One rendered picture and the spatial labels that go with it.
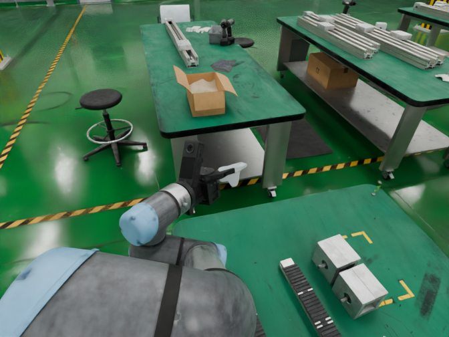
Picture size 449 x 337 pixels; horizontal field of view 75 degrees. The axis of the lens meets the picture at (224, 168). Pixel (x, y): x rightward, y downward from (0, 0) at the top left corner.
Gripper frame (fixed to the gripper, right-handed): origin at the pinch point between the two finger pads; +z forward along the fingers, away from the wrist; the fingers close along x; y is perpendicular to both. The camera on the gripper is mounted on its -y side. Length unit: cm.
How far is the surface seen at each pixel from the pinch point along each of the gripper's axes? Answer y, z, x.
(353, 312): 45, 3, 36
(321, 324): 44, -5, 30
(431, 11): -48, 453, 50
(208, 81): -11, 100, -74
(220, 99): -3, 79, -52
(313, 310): 43, -3, 27
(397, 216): 39, 52, 44
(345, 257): 34.0, 13.4, 31.7
